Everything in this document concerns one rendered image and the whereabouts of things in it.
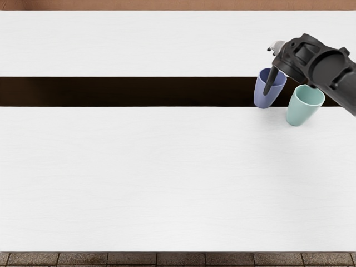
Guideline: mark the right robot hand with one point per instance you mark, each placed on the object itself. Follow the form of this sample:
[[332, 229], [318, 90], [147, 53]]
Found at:
[[271, 81]]

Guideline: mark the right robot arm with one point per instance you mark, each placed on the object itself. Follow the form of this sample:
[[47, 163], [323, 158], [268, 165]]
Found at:
[[320, 64]]

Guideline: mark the blue-purple cup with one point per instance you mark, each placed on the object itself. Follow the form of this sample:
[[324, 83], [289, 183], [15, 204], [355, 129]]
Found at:
[[264, 97]]

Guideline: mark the mint green cup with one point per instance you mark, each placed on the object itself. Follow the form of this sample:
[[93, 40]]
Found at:
[[300, 109]]

